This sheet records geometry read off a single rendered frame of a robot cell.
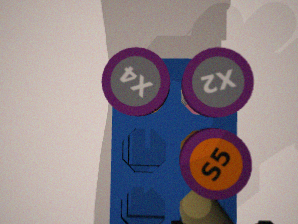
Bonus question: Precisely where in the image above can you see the blue tube rack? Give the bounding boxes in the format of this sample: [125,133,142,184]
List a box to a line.
[109,58,237,224]

